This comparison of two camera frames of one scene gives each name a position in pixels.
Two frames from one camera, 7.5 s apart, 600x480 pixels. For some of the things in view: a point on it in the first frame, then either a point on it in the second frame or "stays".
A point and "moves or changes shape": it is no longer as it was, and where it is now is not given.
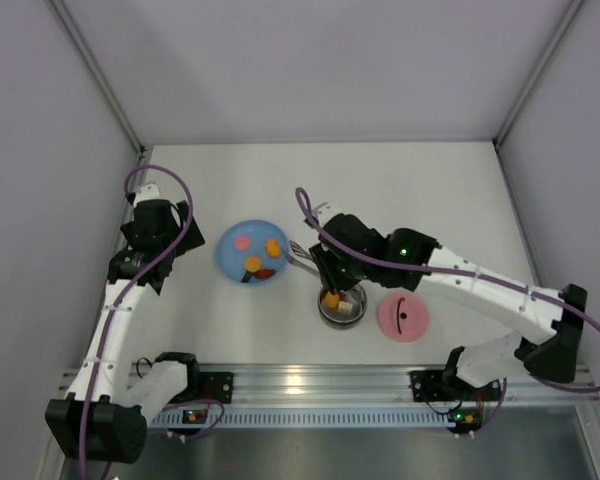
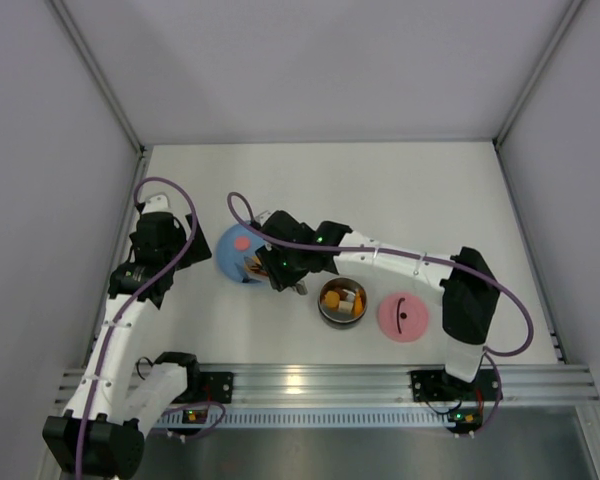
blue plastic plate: x=232 y=261 stays
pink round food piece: x=242 y=243 stays
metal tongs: x=299 y=257 moves or changes shape
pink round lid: x=402 y=317 stays
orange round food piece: x=252 y=264 to x=332 y=299
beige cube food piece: x=345 y=307 stays
